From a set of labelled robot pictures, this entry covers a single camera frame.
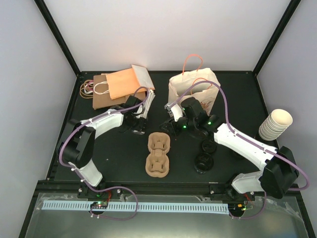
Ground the black plastic cup lid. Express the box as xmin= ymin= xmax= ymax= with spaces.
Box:
xmin=200 ymin=139 xmax=217 ymax=154

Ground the printed white paper bag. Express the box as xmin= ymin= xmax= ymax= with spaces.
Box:
xmin=167 ymin=61 xmax=220 ymax=114

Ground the brown pulp cup carrier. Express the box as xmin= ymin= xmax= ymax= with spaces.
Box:
xmin=145 ymin=132 xmax=170 ymax=178

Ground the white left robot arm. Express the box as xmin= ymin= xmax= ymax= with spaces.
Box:
xmin=56 ymin=96 xmax=147 ymax=198

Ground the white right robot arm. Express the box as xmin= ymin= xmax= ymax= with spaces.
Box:
xmin=161 ymin=97 xmax=299 ymax=200

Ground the orange kraft paper bag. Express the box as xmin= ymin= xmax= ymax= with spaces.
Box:
xmin=106 ymin=64 xmax=155 ymax=100

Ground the brown kraft paper bag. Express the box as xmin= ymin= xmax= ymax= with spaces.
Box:
xmin=80 ymin=73 xmax=133 ymax=110

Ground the stack of paper cups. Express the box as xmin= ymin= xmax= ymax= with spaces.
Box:
xmin=259 ymin=109 xmax=293 ymax=141

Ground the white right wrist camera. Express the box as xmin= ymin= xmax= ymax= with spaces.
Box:
xmin=164 ymin=103 xmax=183 ymax=122

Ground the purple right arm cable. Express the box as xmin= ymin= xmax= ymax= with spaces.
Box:
xmin=170 ymin=81 xmax=311 ymax=219

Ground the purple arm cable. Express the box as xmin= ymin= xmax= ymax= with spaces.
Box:
xmin=57 ymin=86 xmax=151 ymax=222
xmin=170 ymin=81 xmax=311 ymax=219

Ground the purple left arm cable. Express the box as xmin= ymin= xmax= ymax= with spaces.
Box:
xmin=57 ymin=86 xmax=151 ymax=222

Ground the white slotted cable rail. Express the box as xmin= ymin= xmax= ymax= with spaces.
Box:
xmin=41 ymin=200 xmax=229 ymax=215

